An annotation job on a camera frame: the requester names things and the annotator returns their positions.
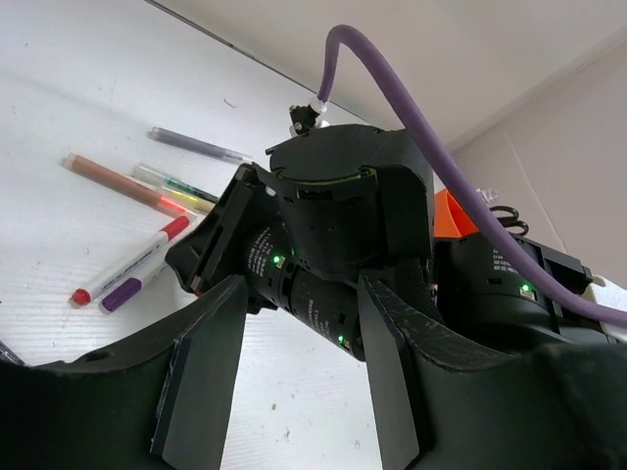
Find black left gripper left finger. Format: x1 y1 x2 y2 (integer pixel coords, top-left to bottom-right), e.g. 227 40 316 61
1 276 248 469

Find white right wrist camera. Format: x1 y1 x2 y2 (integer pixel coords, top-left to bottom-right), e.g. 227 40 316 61
289 98 329 137

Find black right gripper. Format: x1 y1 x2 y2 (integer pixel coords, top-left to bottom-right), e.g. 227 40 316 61
166 164 274 294

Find green yellow highlighter pen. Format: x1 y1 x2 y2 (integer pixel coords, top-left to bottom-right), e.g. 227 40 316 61
132 164 219 213

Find orange round divided container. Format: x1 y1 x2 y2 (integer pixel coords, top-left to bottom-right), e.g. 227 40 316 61
434 189 478 238

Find white marker purple cap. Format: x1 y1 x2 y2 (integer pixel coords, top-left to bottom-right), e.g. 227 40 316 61
100 277 142 314

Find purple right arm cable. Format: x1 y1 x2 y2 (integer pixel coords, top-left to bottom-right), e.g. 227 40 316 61
316 24 627 328

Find black handled scissors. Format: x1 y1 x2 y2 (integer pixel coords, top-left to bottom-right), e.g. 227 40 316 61
490 206 529 236

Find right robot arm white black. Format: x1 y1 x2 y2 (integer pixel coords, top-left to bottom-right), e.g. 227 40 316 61
166 124 610 359

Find brown marker pen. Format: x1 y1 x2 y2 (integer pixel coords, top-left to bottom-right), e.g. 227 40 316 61
63 153 189 217

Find grey purple pen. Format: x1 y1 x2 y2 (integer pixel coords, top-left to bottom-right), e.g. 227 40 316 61
148 127 252 165

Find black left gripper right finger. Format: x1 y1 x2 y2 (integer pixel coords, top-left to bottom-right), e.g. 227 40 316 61
358 277 626 469

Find white marker red cap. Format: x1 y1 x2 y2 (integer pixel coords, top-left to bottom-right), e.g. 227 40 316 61
69 215 192 307

